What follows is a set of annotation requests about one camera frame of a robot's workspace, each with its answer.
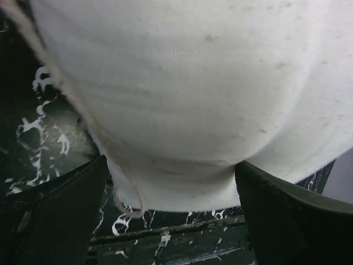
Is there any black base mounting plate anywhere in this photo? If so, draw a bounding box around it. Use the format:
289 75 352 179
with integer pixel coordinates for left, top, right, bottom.
85 216 256 264

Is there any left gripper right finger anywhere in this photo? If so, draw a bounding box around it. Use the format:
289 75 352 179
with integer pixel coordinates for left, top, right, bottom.
235 161 352 264

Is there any white pillow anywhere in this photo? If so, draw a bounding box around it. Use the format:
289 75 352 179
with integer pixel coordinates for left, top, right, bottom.
1 1 352 218

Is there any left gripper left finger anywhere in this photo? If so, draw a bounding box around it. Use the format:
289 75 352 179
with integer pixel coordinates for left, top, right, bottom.
1 156 109 264

